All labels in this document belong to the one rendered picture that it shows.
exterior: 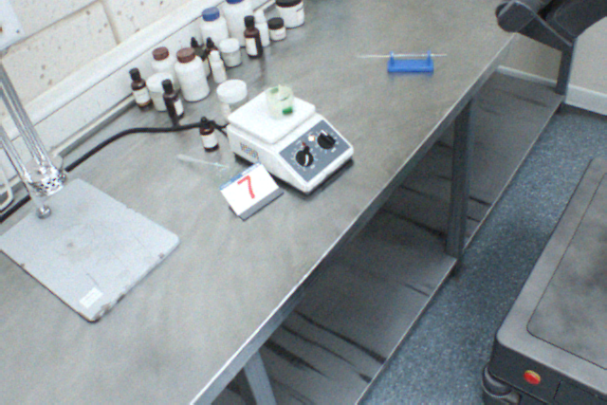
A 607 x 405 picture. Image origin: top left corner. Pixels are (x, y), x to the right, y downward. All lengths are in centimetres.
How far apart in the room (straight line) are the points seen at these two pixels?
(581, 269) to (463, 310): 45
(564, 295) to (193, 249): 82
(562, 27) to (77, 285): 86
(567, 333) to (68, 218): 101
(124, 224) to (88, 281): 13
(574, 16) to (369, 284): 103
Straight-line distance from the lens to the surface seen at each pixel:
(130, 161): 121
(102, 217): 110
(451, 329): 175
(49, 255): 108
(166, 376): 86
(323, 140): 105
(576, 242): 151
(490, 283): 186
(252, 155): 108
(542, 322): 135
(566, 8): 96
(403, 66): 131
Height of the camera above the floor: 146
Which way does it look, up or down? 41 degrees down
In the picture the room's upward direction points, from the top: 9 degrees counter-clockwise
